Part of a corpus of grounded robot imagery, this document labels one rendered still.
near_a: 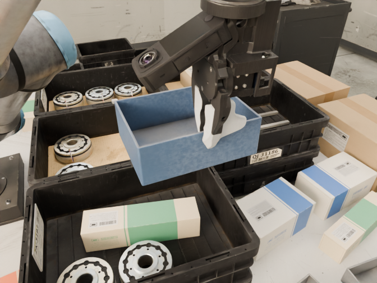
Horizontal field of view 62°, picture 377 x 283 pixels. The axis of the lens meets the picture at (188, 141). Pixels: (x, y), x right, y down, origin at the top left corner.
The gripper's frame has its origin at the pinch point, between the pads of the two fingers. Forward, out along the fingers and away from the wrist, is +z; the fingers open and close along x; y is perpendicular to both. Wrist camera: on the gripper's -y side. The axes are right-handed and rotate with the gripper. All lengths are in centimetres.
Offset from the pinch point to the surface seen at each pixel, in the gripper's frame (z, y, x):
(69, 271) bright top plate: 26.9, -24.4, 2.1
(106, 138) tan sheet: 34, -11, 46
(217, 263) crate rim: 19.5, -0.2, -9.4
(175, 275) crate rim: 19.0, -7.5, -9.2
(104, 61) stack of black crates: 76, 7, 184
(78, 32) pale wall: 113, -1, 341
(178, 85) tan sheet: 36, 23, 73
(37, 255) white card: 24.1, -29.1, 5.6
